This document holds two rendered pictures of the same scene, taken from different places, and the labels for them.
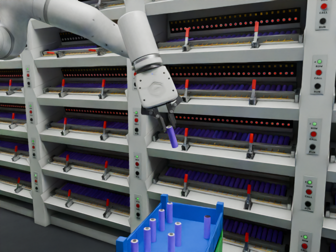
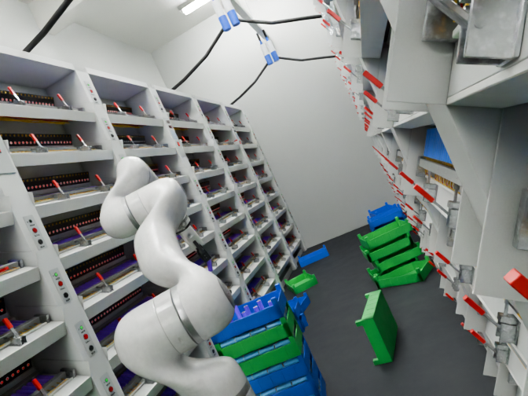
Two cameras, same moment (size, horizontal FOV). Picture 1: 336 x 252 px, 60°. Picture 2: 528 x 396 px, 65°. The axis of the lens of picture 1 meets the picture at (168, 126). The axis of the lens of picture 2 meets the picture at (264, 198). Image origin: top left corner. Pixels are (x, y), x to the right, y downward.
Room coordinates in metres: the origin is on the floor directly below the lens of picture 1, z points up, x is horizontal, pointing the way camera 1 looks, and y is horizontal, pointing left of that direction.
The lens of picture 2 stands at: (0.84, 1.66, 0.88)
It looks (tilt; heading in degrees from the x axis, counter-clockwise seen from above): 2 degrees down; 258
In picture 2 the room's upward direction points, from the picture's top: 25 degrees counter-clockwise
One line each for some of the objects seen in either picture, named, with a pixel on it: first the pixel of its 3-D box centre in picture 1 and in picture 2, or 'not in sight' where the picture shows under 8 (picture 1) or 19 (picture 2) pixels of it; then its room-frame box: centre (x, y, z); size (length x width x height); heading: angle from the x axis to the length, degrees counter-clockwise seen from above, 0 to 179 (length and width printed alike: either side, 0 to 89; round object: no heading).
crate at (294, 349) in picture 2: not in sight; (264, 347); (0.73, -0.02, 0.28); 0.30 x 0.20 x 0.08; 160
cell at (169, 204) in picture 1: (169, 212); not in sight; (0.86, -0.01, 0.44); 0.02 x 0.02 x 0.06
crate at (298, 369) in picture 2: not in sight; (272, 364); (0.73, -0.02, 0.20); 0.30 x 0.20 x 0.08; 160
